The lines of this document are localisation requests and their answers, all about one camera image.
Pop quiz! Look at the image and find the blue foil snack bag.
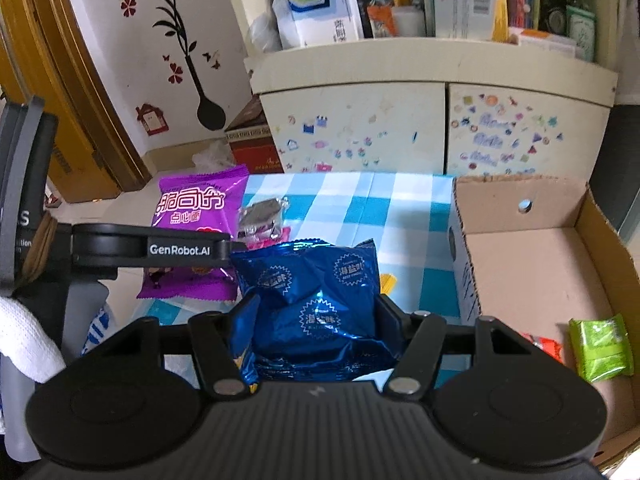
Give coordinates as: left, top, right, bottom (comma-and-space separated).
230, 238, 402, 385

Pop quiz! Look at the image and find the pink snack packet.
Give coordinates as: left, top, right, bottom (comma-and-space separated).
245, 226, 291, 250

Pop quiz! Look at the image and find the purple snack packet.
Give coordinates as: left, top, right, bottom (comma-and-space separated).
138, 165, 250, 301

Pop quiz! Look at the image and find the red snack packet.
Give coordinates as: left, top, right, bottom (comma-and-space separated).
522, 333, 564, 364

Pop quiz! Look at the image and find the green snack packet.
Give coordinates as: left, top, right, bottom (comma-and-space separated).
568, 314, 634, 382

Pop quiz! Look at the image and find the white gloved hand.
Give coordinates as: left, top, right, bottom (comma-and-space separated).
0, 297, 65, 384

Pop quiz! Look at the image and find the yellow snack packet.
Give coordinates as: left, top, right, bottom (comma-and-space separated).
380, 273, 397, 296

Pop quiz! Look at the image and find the blue checkered tablecloth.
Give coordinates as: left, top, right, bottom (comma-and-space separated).
81, 170, 474, 391

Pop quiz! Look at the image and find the silver foil packet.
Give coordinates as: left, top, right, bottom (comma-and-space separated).
236, 197, 290, 243

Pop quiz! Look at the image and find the white cardboard milk box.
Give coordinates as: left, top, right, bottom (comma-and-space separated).
432, 176, 639, 479

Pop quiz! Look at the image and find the clear plastic bag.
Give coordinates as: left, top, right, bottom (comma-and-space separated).
192, 139, 236, 174

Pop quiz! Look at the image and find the red brown cardboard box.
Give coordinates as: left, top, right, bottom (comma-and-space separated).
224, 96, 283, 174

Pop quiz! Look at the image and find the cream cabinet with stickers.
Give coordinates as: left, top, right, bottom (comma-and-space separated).
245, 38, 618, 180

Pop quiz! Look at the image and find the white blue medicine box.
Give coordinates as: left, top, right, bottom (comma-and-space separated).
272, 0, 364, 50

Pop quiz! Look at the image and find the green box on cabinet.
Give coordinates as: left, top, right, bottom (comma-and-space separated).
566, 6, 596, 63

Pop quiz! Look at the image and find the red house wall socket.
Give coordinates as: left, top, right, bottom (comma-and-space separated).
136, 103, 169, 136

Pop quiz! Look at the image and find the wooden door frame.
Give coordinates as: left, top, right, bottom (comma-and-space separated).
1, 0, 151, 203

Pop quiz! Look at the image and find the black vase wall decal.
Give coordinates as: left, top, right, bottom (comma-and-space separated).
151, 0, 227, 131

